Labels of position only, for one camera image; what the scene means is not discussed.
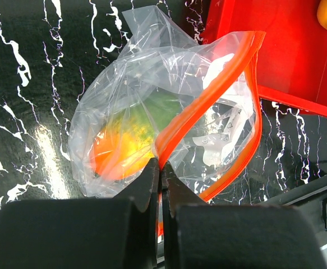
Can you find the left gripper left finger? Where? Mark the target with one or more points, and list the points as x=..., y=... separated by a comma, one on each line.
x=118, y=232

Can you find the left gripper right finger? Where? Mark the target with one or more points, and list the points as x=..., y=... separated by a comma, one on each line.
x=199, y=235

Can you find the orange green toy mango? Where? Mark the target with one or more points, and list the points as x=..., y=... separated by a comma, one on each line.
x=125, y=144

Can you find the orange zip top bag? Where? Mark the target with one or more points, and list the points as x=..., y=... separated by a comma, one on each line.
x=216, y=134

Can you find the red plastic tray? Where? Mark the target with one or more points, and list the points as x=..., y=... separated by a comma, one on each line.
x=292, y=65

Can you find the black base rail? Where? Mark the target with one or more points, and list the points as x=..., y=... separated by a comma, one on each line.
x=311, y=200

